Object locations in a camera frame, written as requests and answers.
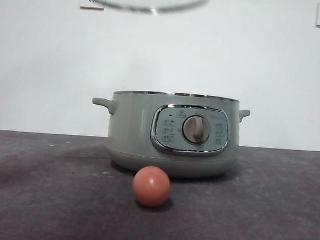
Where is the glass lid with green knob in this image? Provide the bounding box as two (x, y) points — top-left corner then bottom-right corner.
(79, 0), (214, 20)

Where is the pale green electric cooking pot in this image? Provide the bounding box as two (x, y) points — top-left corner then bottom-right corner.
(87, 86), (252, 183)

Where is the brown egg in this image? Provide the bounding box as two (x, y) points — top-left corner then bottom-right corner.
(131, 164), (173, 208)

